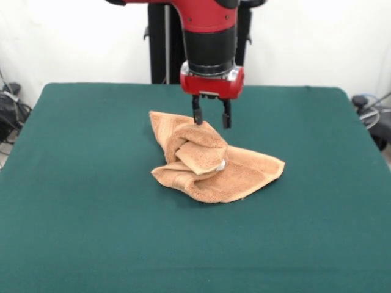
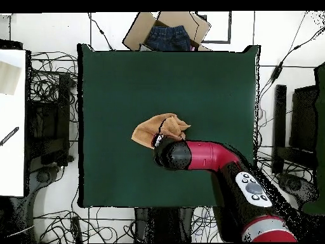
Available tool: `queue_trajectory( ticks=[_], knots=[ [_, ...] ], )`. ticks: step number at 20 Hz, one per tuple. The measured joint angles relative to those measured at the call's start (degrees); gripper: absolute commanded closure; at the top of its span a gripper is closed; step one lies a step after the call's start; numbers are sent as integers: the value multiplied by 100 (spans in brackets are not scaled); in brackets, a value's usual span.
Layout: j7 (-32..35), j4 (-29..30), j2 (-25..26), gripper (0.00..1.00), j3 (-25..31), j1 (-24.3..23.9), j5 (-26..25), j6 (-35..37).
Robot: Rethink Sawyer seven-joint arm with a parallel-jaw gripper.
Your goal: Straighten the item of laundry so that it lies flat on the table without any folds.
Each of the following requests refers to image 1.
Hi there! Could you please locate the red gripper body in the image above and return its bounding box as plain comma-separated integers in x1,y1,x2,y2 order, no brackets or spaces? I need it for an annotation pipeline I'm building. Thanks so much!
179,60,246,101

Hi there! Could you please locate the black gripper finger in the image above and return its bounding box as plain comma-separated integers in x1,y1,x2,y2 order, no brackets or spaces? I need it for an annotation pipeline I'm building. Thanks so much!
191,95,204,126
221,99,233,130

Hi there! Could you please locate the tan terry towel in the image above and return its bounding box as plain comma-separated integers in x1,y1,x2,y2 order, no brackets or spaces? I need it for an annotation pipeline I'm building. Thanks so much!
148,110,287,204

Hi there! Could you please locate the dark green table cloth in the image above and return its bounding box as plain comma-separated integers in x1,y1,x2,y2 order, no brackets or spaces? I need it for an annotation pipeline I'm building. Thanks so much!
0,82,391,293

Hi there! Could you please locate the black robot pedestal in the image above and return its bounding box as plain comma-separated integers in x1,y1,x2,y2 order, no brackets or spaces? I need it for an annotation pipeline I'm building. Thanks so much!
142,0,266,85

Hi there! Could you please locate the grey stand base with cables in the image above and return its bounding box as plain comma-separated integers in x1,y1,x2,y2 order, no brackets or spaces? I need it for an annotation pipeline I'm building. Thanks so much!
351,93,391,152

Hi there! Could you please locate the black equipment base with cables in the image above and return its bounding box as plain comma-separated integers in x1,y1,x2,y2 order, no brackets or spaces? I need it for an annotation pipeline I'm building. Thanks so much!
0,82,33,144

